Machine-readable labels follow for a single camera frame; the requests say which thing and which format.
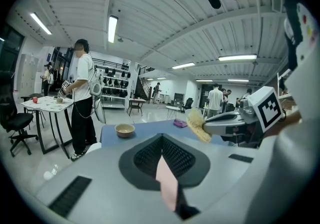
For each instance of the white lockers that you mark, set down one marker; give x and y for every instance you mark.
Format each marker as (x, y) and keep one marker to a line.
(27, 75)

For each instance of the purple cloth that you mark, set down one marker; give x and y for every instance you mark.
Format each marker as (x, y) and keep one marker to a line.
(180, 123)

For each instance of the white shelf of black items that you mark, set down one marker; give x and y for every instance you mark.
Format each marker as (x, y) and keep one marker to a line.
(115, 85)

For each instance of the beige sponge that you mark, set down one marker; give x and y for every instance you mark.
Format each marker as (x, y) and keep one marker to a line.
(197, 122)

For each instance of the person's black flower-patch shirt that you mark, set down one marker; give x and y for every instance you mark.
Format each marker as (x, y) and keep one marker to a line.
(292, 30)

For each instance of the tan bowl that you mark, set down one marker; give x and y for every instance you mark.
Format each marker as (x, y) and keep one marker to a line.
(125, 130)

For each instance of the red apple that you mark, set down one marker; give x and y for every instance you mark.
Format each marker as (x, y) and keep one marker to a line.
(35, 99)

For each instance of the pink big plate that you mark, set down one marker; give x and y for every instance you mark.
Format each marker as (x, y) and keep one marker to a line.
(167, 183)

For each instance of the white plastic chair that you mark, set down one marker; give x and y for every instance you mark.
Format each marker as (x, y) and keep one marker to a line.
(93, 146)

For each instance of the small dark wooden table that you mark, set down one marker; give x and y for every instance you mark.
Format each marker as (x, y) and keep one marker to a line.
(136, 100)

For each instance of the small round white table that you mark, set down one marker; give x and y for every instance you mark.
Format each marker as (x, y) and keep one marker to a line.
(173, 108)

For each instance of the black office chair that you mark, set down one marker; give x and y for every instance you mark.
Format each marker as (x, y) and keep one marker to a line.
(15, 117)
(187, 104)

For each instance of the ceiling strip light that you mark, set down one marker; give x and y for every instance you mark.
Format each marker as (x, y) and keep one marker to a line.
(112, 28)
(41, 23)
(237, 80)
(183, 65)
(237, 57)

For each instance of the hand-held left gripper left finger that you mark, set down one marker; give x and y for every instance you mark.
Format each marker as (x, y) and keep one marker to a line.
(100, 168)

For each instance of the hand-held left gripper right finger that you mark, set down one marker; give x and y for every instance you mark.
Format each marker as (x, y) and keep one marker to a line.
(225, 175)

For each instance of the blue tablecloth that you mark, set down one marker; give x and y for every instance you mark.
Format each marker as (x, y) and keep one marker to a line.
(150, 130)

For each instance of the black metal staircase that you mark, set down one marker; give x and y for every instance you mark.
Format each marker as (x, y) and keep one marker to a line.
(143, 85)

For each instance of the person's right forearm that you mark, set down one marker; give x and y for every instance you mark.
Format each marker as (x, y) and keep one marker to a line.
(290, 117)

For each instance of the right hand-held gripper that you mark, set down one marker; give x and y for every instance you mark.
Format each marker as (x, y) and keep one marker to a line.
(268, 107)

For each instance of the white table with black legs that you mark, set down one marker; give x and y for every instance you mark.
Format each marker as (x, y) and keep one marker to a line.
(47, 104)

